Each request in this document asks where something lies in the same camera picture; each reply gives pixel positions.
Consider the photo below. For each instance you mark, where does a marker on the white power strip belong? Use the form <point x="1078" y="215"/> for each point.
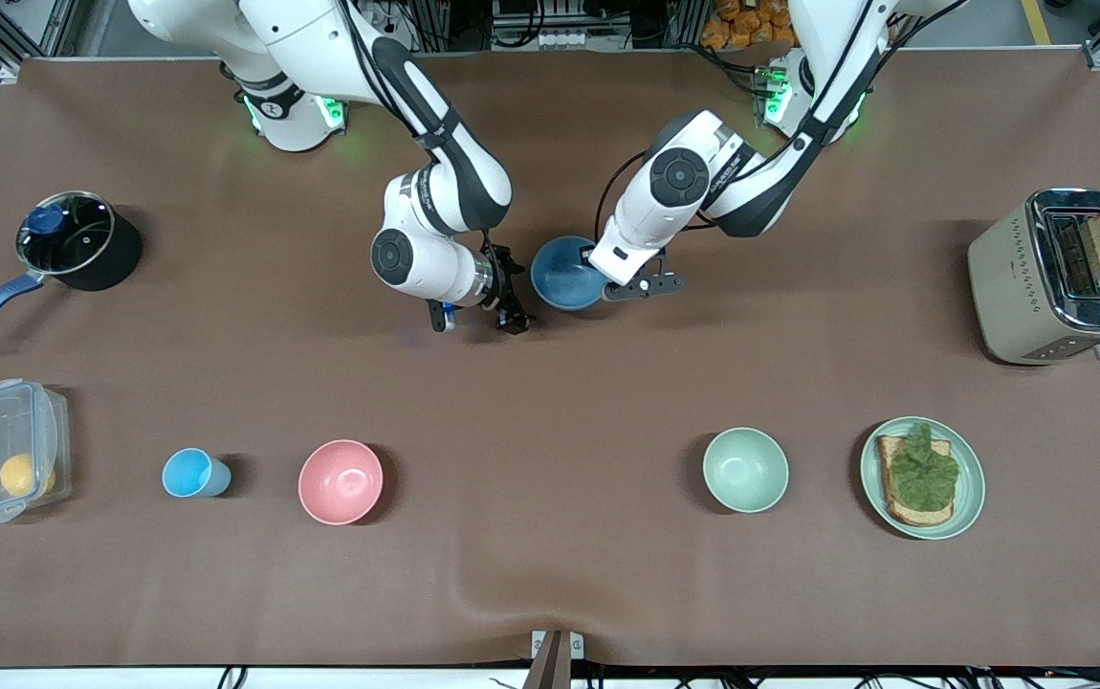
<point x="560" y="40"/>

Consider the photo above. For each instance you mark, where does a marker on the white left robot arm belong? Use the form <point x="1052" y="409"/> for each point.
<point x="646" y="215"/>

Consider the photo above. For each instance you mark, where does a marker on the light green bowl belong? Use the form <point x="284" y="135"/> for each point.
<point x="745" y="469"/>

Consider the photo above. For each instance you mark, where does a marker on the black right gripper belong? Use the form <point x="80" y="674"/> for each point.
<point x="503" y="284"/>

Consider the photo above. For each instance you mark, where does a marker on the glass lid blue knob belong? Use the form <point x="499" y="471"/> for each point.
<point x="81" y="239"/>

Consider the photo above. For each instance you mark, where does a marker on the brown bread slice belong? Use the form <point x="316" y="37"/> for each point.
<point x="909" y="517"/>

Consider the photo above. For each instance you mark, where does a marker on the light green plate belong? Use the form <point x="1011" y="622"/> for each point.
<point x="971" y="488"/>

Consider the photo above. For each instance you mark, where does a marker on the beige chrome toaster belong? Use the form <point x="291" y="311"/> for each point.
<point x="1009" y="297"/>

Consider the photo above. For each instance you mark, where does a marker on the bag of orange snacks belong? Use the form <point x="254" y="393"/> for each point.
<point x="741" y="29"/>

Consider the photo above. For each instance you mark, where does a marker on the brown table mat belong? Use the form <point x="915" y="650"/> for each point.
<point x="550" y="431"/>

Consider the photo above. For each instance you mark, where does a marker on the yellow lemon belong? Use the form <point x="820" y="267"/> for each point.
<point x="19" y="475"/>

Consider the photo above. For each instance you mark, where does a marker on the blue cup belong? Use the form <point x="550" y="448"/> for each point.
<point x="188" y="473"/>

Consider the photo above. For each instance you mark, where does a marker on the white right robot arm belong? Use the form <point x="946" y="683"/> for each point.
<point x="416" y="268"/>

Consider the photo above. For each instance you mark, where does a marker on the pink bowl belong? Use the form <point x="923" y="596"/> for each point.
<point x="340" y="481"/>

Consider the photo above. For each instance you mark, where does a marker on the green lettuce leaf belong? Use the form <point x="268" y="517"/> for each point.
<point x="923" y="474"/>

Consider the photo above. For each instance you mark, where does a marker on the blue bowl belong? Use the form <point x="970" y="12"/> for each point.
<point x="564" y="277"/>

